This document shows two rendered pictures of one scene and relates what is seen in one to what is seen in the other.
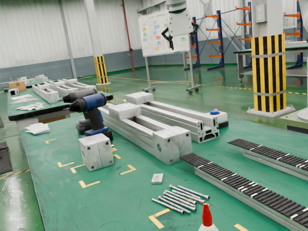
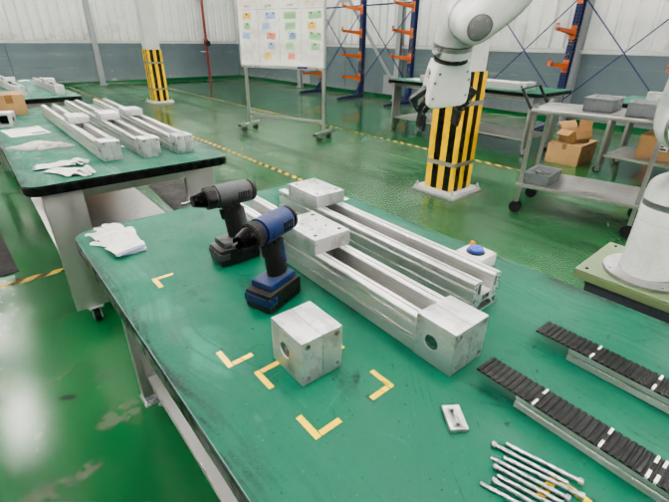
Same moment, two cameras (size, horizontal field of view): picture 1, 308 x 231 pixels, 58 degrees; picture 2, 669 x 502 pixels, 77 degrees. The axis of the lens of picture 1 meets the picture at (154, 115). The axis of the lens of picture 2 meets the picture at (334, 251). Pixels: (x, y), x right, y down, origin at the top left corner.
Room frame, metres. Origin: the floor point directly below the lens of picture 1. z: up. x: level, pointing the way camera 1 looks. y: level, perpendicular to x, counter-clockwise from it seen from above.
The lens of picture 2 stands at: (0.33, 0.32, 1.33)
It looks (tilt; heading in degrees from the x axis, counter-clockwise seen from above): 27 degrees down; 346
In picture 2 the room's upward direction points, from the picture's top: 1 degrees clockwise
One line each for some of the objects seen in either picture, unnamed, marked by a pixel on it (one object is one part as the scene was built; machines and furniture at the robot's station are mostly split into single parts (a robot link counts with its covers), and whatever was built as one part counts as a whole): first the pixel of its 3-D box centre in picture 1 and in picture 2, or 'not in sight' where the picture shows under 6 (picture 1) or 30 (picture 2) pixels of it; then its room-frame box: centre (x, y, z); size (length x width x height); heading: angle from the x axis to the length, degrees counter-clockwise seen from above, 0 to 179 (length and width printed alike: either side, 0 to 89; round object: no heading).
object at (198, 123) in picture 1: (160, 114); (366, 234); (1.39, -0.03, 0.82); 0.80 x 0.10 x 0.09; 25
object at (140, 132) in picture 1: (126, 123); (314, 253); (1.31, 0.14, 0.82); 0.80 x 0.10 x 0.09; 25
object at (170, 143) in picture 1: (175, 143); (453, 331); (0.91, -0.06, 0.83); 0.12 x 0.09 x 0.10; 115
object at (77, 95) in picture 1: (80, 112); (222, 224); (1.40, 0.37, 0.89); 0.20 x 0.08 x 0.22; 116
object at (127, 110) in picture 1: (124, 113); (314, 236); (1.31, 0.14, 0.87); 0.16 x 0.11 x 0.07; 25
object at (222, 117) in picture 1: (213, 120); (472, 262); (1.19, -0.26, 0.81); 0.10 x 0.08 x 0.06; 115
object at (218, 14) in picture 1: (213, 40); (351, 50); (11.17, -2.72, 1.10); 3.30 x 0.90 x 2.20; 26
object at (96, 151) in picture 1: (99, 150); (312, 339); (0.95, 0.21, 0.83); 0.11 x 0.10 x 0.10; 115
